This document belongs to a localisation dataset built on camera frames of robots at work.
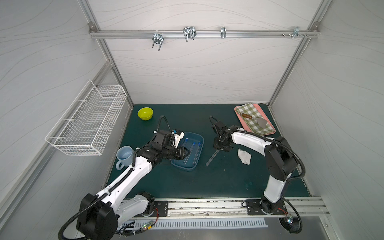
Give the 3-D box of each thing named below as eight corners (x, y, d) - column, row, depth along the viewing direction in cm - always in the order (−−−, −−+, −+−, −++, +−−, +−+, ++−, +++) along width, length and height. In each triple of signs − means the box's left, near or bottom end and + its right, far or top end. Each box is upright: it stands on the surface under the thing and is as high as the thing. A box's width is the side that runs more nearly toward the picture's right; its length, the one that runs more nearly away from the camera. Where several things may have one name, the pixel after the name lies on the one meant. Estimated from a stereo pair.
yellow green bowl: (138, 122, 111) (135, 118, 107) (141, 112, 118) (139, 107, 114) (151, 122, 111) (149, 118, 107) (154, 112, 118) (152, 107, 114)
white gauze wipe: (235, 159, 93) (236, 157, 91) (237, 150, 97) (239, 148, 94) (248, 164, 91) (250, 162, 88) (250, 155, 95) (252, 153, 92)
